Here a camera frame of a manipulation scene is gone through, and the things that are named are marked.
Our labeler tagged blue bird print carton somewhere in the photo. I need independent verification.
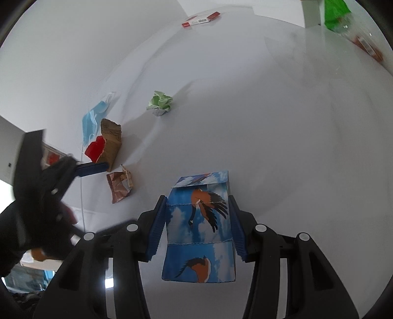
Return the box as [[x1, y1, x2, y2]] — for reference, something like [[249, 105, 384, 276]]
[[162, 170, 237, 283]]

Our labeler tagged red and white small box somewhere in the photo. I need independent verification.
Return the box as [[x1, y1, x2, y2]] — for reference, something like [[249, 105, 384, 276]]
[[181, 11, 221, 29]]

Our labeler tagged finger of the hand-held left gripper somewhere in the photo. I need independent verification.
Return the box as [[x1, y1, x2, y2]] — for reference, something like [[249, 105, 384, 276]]
[[14, 129, 46, 186], [41, 156, 110, 198]]

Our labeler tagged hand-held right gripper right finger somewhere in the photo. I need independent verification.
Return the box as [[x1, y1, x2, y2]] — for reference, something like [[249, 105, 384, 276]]
[[228, 195, 360, 319]]

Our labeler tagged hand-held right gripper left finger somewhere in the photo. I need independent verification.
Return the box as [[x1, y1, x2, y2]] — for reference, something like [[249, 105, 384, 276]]
[[32, 195, 169, 319]]

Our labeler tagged brown torn cardboard box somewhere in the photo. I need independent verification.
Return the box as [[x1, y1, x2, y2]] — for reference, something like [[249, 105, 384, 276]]
[[97, 118, 123, 172]]

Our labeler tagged brown foil snack wrapper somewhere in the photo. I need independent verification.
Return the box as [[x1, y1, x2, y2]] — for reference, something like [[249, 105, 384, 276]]
[[106, 165, 135, 204]]

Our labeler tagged green plastic bag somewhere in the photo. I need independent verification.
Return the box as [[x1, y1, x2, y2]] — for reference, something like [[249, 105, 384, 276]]
[[324, 0, 352, 31]]

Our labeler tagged green crumpled paper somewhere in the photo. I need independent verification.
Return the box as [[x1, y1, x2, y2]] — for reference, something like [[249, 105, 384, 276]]
[[147, 90, 174, 117]]

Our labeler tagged blue face mask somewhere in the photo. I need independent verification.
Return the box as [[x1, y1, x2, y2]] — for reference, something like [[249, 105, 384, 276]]
[[81, 92, 117, 148]]

